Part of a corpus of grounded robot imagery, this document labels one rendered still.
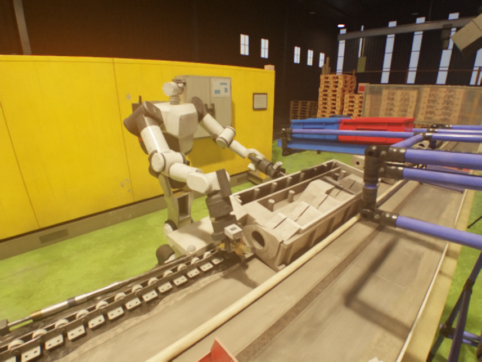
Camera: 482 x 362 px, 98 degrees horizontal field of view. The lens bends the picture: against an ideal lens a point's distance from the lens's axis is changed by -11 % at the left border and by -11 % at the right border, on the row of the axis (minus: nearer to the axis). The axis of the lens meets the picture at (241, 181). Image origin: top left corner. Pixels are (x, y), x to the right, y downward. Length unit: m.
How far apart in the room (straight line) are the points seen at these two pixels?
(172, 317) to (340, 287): 0.64
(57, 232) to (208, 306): 2.40
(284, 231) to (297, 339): 0.38
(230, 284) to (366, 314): 0.50
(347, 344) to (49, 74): 2.86
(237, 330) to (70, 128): 2.45
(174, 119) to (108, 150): 1.75
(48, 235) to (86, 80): 1.65
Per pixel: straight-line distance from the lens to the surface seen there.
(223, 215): 0.82
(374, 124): 1.20
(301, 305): 0.95
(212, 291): 0.97
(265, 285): 0.95
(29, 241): 3.13
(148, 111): 1.12
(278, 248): 0.97
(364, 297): 1.05
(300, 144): 1.38
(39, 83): 2.80
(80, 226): 3.10
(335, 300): 0.99
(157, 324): 0.91
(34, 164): 2.86
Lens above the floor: 1.45
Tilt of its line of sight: 21 degrees down
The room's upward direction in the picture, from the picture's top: straight up
